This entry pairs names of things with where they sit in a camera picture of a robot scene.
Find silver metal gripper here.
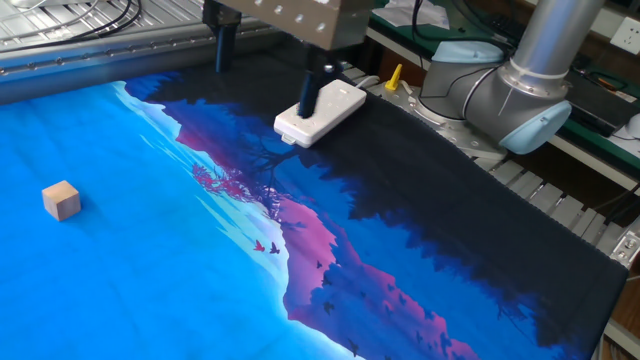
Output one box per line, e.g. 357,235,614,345
202,0,376,120

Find small wooden cube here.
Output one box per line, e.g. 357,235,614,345
41,179,82,223

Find white power strip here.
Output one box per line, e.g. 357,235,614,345
273,78,368,150

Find yellow plastic clip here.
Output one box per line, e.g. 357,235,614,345
383,63,404,92

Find white paper sheet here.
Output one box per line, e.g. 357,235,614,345
370,0,451,30

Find green topped desk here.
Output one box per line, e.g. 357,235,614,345
367,0,640,191

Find mountain landscape printed cloth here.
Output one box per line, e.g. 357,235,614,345
0,47,630,360

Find black laptop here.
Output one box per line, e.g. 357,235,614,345
564,64,640,139

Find white computer mouse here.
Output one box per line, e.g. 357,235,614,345
624,112,640,141

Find white power strip cord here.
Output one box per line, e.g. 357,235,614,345
353,74,382,92

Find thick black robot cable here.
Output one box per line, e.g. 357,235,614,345
410,0,516,71

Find aluminium frame rail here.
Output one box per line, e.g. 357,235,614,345
0,19,281,106

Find thin black cable bundle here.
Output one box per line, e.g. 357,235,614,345
0,0,144,54

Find white wall outlet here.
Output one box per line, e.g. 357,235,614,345
609,16,640,56

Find silver corner bracket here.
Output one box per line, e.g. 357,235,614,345
609,229,640,269

